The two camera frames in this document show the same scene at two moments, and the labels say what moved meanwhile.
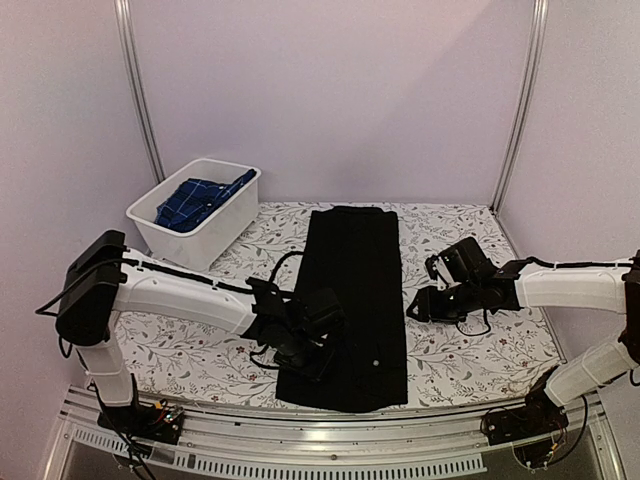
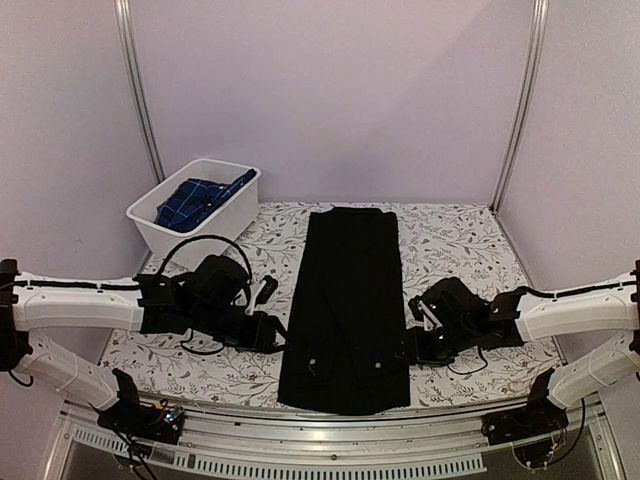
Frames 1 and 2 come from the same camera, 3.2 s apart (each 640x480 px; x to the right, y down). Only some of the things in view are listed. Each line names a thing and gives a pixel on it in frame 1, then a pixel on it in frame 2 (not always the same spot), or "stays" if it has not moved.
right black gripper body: x=453 y=309 → x=439 y=351
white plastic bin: x=196 y=247 stays
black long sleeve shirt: x=354 y=252 stays
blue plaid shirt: x=186 y=208 stays
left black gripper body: x=297 y=358 → x=241 y=338
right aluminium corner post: x=530 y=90 stays
